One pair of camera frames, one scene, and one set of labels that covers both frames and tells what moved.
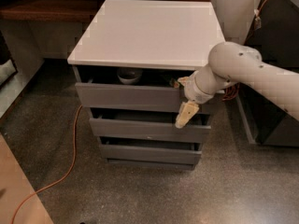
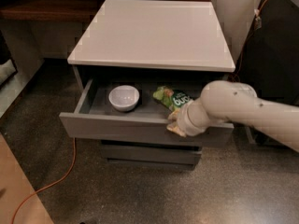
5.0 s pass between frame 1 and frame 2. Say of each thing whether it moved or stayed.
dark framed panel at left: stayed
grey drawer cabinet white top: stayed
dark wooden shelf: stayed
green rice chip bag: moved
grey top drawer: moved
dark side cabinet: stayed
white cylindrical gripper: moved
